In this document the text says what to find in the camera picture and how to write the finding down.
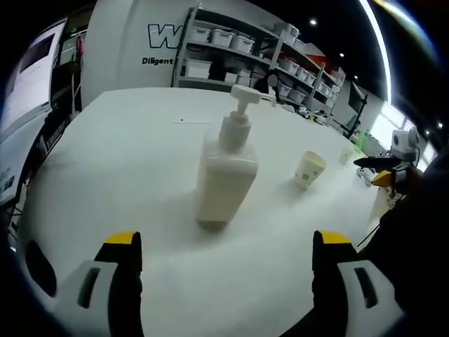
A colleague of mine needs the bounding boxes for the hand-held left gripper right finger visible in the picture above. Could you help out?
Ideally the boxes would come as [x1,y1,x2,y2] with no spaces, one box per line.
[311,230,405,337]

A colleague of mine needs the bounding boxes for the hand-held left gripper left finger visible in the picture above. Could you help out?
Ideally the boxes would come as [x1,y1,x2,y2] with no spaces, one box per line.
[52,230,144,337]

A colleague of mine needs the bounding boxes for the white paper cup green print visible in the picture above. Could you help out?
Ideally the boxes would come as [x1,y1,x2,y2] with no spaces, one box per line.
[293,150,328,191]

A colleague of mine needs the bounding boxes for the white pump bottle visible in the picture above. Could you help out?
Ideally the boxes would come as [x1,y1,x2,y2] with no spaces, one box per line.
[194,85,276,230]

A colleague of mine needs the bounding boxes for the green object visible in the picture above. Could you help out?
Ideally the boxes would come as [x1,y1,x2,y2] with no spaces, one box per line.
[353,132,370,152]

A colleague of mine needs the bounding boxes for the black stand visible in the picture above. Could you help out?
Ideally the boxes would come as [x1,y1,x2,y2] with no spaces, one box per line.
[342,81,368,138]

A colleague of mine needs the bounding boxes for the rows of white storage bins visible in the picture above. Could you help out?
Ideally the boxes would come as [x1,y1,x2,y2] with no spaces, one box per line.
[182,22,343,103]

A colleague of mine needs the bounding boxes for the metal storage shelf unit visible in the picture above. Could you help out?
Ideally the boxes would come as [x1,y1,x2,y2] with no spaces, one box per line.
[170,6,347,115]

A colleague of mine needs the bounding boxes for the large display screen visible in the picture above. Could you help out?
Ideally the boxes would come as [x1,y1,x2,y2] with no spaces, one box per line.
[0,19,68,141]

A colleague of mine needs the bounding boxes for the thin black cable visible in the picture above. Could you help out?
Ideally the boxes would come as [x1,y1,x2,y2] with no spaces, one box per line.
[356,220,382,248]

